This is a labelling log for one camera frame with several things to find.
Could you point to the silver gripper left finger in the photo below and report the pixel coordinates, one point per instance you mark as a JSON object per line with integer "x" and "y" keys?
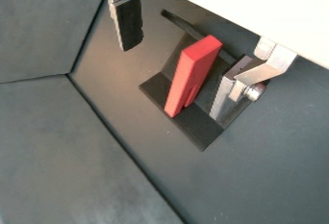
{"x": 126, "y": 14}

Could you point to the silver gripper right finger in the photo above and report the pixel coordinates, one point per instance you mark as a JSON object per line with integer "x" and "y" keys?
{"x": 242, "y": 82}

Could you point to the red double-square block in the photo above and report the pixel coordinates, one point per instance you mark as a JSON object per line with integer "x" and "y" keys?
{"x": 194, "y": 65}

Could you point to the black curved holder stand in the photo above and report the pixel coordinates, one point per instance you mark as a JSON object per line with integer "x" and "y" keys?
{"x": 193, "y": 119}

